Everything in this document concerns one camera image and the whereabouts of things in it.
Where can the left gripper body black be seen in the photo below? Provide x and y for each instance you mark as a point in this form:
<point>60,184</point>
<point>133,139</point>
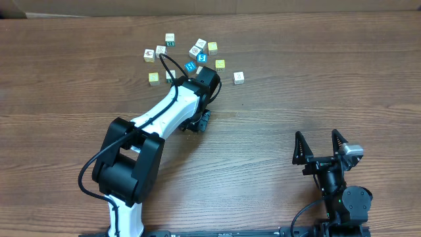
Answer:
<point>200,122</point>

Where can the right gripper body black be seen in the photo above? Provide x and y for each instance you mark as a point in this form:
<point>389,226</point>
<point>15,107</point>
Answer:
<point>322,165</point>

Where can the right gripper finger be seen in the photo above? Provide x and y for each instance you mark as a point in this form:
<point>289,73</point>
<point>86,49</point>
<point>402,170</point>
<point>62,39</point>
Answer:
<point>302,153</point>
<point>337,140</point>

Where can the yellow top wooden block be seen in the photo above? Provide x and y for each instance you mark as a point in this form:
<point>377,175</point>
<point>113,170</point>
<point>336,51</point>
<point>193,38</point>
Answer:
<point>153,78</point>

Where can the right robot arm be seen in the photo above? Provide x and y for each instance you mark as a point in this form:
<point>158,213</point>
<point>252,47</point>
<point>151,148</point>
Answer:
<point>346,206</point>

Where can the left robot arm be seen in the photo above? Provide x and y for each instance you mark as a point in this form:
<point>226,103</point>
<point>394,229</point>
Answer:
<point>128,162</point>

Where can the white block green side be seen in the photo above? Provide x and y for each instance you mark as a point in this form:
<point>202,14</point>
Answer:
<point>170,75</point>

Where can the white block blue P side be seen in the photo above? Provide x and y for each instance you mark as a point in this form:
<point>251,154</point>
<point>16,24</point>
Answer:
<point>199,69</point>

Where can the blue letter H block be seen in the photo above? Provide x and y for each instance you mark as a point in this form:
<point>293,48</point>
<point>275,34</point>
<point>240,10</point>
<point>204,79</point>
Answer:
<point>190,67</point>

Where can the white block far right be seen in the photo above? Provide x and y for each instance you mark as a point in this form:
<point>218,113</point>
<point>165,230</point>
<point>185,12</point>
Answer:
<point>239,78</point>

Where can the yellow block right middle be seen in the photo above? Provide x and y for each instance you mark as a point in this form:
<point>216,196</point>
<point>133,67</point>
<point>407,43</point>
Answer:
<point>220,65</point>

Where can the blue number five block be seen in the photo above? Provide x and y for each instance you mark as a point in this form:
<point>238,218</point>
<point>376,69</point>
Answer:
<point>202,58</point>

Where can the white block picture top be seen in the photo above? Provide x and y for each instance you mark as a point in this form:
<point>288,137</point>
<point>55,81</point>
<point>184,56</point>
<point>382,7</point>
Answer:
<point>194,52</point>

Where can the yellow block upper right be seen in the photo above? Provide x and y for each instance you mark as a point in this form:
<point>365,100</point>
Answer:
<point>212,48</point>

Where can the white block tilted upper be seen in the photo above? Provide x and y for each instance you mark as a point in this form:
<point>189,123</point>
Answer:
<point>201,44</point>

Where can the white block red letter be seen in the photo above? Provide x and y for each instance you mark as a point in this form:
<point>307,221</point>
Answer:
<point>160,50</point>

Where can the white acorn picture block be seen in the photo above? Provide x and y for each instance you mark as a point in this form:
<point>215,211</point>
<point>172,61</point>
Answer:
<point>149,56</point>

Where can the block with green R side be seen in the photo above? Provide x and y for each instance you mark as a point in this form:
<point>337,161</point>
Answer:
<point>170,39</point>

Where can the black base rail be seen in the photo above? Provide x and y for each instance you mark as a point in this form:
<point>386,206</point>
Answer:
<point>281,232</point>

